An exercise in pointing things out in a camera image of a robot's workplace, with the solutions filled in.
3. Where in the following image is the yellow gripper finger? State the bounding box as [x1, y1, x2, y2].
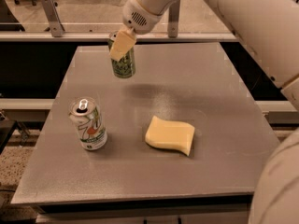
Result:
[109, 28, 136, 62]

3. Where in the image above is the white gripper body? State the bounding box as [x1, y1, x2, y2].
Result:
[122, 0, 162, 35]

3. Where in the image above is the green La Croix can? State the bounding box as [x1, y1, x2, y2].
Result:
[107, 30, 136, 79]

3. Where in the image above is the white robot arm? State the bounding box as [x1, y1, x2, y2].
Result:
[110, 0, 299, 224]

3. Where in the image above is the white 7up can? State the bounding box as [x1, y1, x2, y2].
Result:
[68, 97, 107, 151]

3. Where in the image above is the yellow sponge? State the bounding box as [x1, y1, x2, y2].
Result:
[145, 116, 195, 156]

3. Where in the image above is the middle metal rail bracket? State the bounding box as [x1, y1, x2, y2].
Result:
[167, 1, 180, 38]

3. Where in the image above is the metal rail bracket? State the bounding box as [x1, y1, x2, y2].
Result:
[41, 0, 64, 37]
[167, 1, 180, 38]

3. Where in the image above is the left metal rail bracket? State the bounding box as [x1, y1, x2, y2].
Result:
[41, 0, 64, 37]

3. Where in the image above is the white horizontal rail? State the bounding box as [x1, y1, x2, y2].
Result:
[0, 32, 239, 43]

